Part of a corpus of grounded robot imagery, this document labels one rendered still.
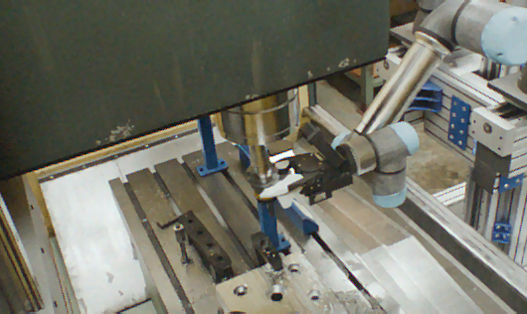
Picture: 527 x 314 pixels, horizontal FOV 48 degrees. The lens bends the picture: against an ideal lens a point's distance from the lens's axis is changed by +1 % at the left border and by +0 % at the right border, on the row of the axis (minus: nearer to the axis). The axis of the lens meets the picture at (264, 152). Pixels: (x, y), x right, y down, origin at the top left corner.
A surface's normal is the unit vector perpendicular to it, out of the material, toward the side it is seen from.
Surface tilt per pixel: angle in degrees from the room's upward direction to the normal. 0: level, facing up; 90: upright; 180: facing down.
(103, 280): 24
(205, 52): 90
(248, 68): 90
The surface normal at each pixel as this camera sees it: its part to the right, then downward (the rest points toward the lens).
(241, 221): -0.09, -0.83
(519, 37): 0.37, 0.44
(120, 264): 0.09, -0.57
